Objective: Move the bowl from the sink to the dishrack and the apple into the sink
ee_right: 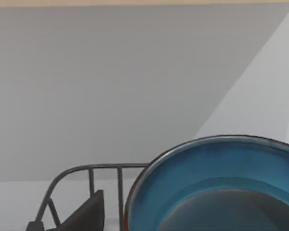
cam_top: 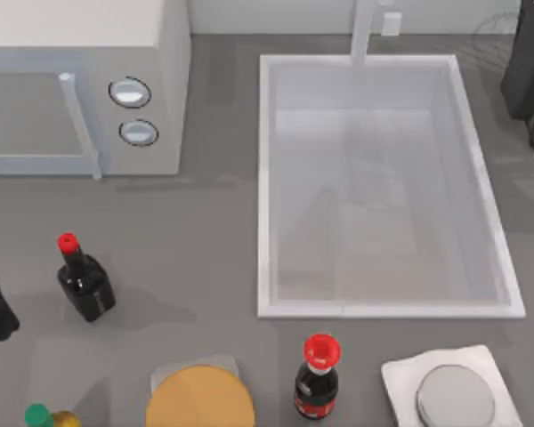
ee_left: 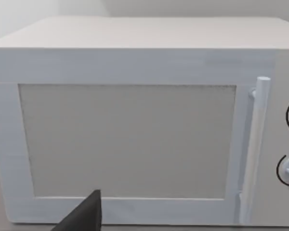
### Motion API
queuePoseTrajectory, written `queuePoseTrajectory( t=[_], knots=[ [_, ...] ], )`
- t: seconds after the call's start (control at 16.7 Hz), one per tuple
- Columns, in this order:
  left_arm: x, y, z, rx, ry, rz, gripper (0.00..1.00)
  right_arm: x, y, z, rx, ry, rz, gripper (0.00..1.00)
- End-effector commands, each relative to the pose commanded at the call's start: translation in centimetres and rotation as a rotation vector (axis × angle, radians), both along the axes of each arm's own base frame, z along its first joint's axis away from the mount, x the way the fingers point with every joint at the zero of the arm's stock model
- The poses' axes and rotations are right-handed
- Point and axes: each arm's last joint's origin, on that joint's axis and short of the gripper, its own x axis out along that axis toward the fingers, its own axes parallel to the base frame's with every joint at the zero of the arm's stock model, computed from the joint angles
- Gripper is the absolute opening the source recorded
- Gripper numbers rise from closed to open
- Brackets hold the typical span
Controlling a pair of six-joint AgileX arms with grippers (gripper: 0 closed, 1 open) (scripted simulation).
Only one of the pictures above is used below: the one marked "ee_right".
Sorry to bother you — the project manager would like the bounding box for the blue glazed plate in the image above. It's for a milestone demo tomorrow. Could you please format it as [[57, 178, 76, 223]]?
[[123, 134, 289, 231]]

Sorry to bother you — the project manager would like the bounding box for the dark grey wire dish rack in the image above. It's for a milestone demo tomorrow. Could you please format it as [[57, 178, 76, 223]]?
[[25, 163, 150, 231]]

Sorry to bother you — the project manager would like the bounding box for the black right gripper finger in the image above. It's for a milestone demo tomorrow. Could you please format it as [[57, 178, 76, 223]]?
[[54, 189, 105, 231]]

